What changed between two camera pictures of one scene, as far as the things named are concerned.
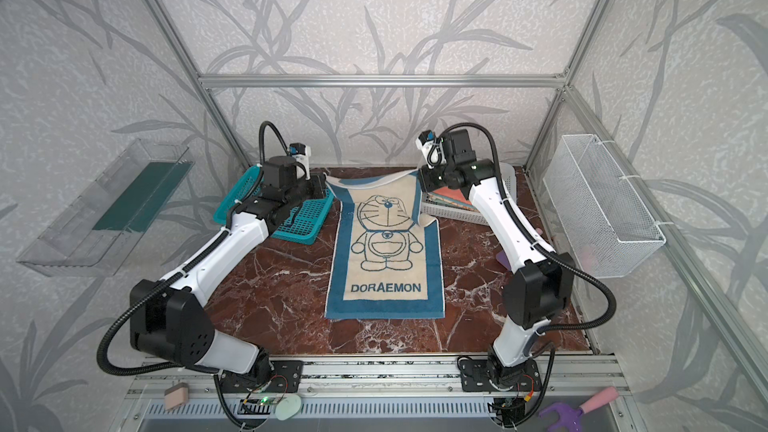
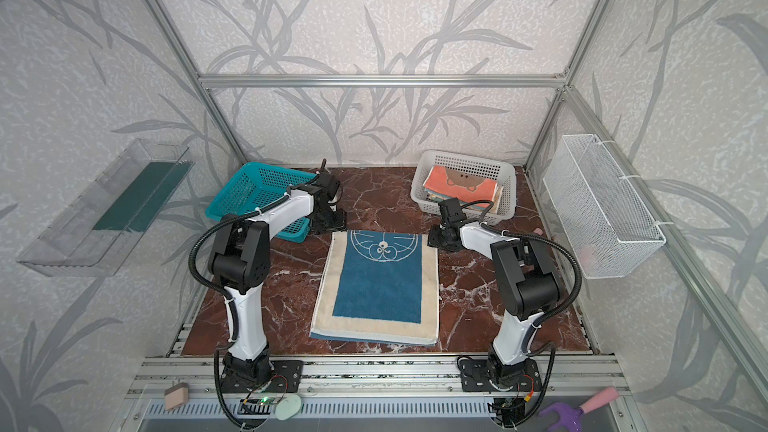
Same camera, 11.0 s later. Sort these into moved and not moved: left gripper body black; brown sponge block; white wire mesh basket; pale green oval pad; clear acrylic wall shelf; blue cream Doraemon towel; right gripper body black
Moved: left gripper body black; right gripper body black; blue cream Doraemon towel
Not moved: pale green oval pad; white wire mesh basket; brown sponge block; clear acrylic wall shelf
